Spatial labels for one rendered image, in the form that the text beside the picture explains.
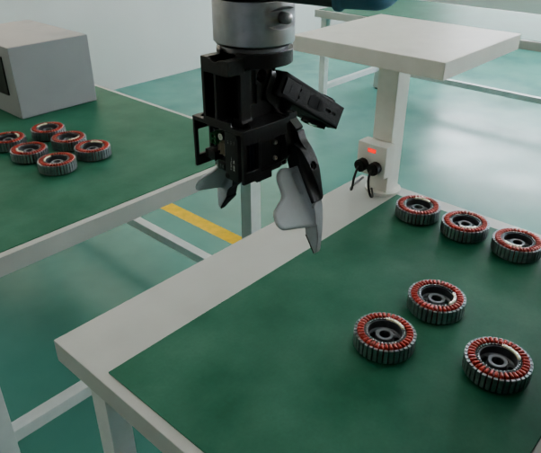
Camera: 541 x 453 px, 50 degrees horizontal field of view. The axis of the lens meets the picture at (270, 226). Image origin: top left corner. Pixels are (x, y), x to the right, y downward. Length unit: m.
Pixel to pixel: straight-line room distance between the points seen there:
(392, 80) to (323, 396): 0.85
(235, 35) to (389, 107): 1.07
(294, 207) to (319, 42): 0.78
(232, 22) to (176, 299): 0.79
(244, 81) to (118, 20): 4.80
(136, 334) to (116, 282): 1.50
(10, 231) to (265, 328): 0.73
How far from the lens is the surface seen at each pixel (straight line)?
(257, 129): 0.54
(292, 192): 0.57
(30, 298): 2.66
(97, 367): 1.10
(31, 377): 2.28
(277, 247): 1.38
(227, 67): 0.52
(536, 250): 1.43
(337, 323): 1.16
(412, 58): 1.19
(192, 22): 5.83
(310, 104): 0.60
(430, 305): 1.18
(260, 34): 0.52
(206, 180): 0.63
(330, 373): 1.05
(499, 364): 1.12
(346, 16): 4.36
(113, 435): 1.29
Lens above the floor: 1.47
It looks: 30 degrees down
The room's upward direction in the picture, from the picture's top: straight up
